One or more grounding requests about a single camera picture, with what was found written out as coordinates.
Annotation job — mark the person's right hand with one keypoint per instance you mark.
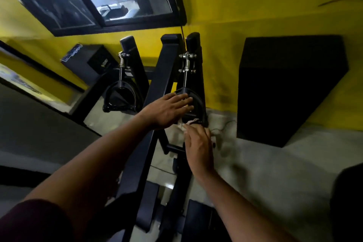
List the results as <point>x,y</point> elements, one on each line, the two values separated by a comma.
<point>198,148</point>

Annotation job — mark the person's left hand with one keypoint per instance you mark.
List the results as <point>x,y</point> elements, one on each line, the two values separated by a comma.
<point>167,111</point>

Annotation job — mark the white cleaning wipe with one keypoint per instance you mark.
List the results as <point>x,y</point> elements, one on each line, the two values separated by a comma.
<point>188,122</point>

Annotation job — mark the person's left forearm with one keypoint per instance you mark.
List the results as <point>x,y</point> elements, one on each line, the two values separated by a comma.
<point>93,165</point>

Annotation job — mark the person's right forearm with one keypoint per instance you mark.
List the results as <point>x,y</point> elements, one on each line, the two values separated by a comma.
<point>235,210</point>

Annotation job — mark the chrome swivel link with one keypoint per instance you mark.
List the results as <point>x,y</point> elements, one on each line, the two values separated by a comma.
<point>122,63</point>
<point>187,64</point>

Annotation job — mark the person's maroon sleeve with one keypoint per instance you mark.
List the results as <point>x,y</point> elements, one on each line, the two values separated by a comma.
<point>34,222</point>

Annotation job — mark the black subwoofer box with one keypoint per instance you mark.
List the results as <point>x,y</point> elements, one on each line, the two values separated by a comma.
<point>82,66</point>

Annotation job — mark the black tower speaker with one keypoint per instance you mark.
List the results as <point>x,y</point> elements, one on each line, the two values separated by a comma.
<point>283,85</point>

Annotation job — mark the dark weight stack shroud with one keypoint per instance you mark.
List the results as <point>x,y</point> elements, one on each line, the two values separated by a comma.
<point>348,207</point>

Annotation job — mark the black lever row machine frame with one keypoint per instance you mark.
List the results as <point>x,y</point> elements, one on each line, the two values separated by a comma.
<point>161,80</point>

